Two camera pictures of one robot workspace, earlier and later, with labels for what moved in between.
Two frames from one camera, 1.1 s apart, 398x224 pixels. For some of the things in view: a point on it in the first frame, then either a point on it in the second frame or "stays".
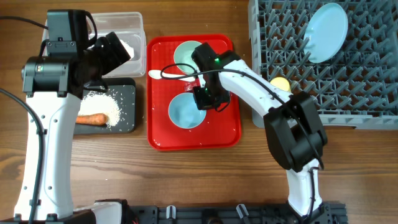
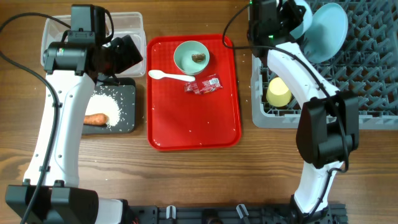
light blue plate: [325, 33] stays
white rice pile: [94, 102] stays
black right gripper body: [208, 98] to [289, 18]
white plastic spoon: [157, 74] stays
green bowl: [183, 55] stays
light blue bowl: [184, 111] to [307, 20]
